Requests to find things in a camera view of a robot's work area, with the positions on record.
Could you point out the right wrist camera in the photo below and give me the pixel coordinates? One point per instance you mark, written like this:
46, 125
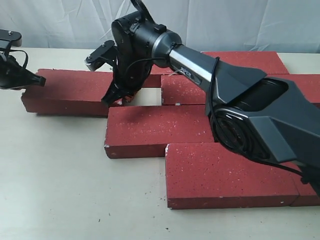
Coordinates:
106, 53

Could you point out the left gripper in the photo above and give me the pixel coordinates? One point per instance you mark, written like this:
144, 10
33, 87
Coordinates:
14, 76

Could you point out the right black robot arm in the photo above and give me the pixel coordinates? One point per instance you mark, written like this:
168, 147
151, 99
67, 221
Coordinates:
265, 119

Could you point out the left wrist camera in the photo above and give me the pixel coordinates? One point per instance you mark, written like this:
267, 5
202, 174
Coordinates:
9, 38

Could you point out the front large red brick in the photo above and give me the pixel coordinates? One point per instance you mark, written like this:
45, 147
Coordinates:
206, 176

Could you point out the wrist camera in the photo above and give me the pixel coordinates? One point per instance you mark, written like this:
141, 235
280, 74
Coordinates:
9, 38
106, 53

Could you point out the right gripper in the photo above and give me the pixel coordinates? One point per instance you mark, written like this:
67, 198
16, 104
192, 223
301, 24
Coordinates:
128, 79

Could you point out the right second-row brick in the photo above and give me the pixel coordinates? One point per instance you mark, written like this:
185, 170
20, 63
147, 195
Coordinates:
309, 84

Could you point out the back right base brick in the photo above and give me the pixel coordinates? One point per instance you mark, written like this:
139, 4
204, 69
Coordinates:
268, 61

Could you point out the grey fabric backdrop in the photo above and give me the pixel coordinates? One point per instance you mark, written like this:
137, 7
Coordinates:
286, 26

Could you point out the back left base brick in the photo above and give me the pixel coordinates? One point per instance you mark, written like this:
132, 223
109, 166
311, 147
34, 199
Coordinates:
155, 77

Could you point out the base brick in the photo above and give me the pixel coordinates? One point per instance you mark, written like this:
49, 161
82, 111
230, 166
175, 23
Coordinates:
155, 77
268, 61

